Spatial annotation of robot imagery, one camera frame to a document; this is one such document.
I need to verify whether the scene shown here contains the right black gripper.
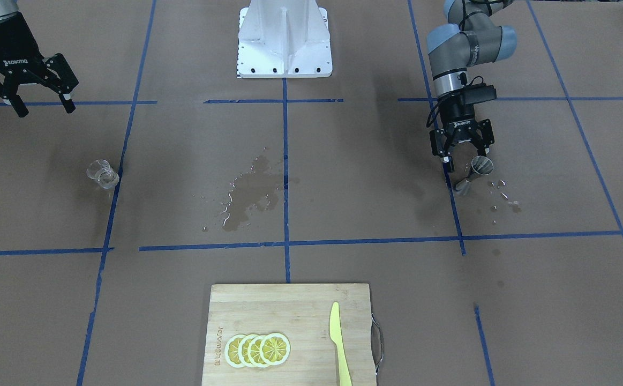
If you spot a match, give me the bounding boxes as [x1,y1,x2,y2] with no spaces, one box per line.
[0,14,79,118]

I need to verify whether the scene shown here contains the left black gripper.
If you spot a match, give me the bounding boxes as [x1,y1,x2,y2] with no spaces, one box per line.
[430,96,495,173]

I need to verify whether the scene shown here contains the steel jigger measuring cup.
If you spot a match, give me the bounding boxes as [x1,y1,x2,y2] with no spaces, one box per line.
[453,155,494,195]

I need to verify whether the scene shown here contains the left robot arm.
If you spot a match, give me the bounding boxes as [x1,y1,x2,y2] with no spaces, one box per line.
[426,1,517,173]

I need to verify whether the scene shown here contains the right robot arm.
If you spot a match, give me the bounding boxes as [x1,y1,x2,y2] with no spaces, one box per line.
[0,1,79,117]

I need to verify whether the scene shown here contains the yellow plastic knife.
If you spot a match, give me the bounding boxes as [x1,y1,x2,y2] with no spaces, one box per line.
[329,301,352,385]

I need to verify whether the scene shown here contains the wooden cutting board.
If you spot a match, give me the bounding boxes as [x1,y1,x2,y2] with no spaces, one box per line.
[201,284,377,385]

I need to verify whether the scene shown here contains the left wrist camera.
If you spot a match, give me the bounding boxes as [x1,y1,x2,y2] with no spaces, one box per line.
[459,82,497,105]

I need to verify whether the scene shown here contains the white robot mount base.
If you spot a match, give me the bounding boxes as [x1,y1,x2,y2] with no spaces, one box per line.
[236,1,333,79]

